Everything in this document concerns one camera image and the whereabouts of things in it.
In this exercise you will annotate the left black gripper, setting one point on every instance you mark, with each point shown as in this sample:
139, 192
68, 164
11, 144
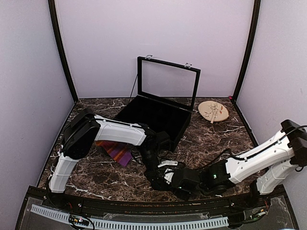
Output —
155, 174

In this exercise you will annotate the black right frame post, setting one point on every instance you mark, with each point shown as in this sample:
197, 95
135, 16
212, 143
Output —
248, 50

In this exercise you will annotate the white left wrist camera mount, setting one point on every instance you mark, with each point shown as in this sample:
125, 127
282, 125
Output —
168, 163

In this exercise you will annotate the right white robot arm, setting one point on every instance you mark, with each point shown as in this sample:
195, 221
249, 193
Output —
282, 154

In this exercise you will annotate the black display case box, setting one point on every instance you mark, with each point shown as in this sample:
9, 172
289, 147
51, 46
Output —
165, 99

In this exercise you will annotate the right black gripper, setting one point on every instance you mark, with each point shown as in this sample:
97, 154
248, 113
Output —
184, 196

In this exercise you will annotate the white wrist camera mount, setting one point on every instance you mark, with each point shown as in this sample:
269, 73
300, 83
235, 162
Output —
168, 174
168, 163

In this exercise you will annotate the white slotted cable duct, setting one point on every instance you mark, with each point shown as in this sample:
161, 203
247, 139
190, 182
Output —
133, 222

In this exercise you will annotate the purple orange striped sock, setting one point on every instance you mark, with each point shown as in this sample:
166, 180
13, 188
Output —
118, 151

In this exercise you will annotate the black left frame post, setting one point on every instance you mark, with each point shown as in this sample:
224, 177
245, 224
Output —
60, 48

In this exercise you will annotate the black frame post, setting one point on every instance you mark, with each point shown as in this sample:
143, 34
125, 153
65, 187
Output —
248, 50
60, 48

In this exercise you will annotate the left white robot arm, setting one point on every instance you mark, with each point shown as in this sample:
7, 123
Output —
87, 128

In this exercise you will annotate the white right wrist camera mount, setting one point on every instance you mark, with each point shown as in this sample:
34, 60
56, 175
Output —
168, 174

